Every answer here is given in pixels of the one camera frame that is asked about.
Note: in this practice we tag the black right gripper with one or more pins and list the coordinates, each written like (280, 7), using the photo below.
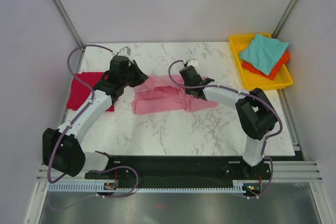
(187, 91)

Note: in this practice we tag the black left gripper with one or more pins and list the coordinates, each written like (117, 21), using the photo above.
(140, 77)

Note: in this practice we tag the pink t shirt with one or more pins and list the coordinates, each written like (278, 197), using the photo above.
(159, 94)

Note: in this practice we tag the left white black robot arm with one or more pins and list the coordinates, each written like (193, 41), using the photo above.
(62, 146)

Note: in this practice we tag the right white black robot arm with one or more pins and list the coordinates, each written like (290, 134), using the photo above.
(255, 112)

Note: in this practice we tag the folded magenta t shirt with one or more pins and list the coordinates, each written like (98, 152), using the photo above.
(79, 92)

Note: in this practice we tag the yellow plastic tray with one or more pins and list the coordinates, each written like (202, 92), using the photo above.
(251, 80)

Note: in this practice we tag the teal folded t shirt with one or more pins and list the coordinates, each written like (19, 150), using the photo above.
(264, 53)

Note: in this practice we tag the orange folded t shirt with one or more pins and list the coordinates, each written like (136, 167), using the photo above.
(283, 60)

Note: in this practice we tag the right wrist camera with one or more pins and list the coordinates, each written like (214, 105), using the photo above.
(191, 62)

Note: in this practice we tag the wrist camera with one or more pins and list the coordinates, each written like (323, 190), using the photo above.
(125, 51)
(191, 62)

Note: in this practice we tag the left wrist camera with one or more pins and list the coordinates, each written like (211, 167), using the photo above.
(125, 51)

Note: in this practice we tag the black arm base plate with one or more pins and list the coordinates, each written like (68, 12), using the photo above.
(181, 171)

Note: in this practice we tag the left aluminium corner post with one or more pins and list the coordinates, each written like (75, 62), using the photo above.
(66, 19)

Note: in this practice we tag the aluminium corner post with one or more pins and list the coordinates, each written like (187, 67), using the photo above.
(66, 19)
(282, 21)

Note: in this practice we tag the white slotted cable duct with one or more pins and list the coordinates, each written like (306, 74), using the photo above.
(100, 187)

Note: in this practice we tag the aluminium frame rail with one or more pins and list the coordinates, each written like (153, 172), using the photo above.
(284, 171)

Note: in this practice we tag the right aluminium corner post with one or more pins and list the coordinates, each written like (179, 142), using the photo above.
(282, 21)

